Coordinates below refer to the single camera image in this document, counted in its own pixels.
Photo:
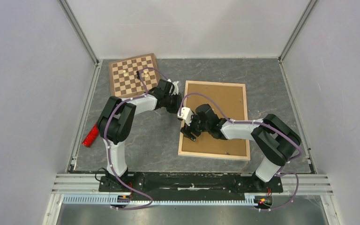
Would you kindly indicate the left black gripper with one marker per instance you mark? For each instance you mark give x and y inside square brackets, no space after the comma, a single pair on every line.
[178,101]

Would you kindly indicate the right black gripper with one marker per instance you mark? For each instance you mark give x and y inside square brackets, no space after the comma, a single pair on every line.
[187,130]

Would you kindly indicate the brown cardboard backing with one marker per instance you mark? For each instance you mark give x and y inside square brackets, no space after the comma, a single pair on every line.
[226,102]

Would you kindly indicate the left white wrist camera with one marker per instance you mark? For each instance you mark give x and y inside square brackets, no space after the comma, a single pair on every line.
[174,89]

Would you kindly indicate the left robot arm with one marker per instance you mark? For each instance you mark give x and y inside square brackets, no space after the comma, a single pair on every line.
[116,120]

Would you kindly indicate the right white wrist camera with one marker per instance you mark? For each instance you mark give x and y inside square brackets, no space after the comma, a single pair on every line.
[185,114]

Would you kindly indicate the red toy microphone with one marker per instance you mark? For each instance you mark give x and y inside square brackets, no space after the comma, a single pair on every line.
[91,136]

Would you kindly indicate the wooden picture frame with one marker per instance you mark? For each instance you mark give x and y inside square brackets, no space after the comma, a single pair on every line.
[180,149]

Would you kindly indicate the wooden chessboard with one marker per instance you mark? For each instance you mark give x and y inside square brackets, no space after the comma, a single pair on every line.
[130,86]

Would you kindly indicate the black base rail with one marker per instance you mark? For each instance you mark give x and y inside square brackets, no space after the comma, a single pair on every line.
[147,182]

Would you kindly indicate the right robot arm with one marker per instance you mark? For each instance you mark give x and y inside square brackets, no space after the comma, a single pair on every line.
[276,140]

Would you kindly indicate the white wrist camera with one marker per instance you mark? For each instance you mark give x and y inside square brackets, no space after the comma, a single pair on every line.
[174,89]
[185,114]

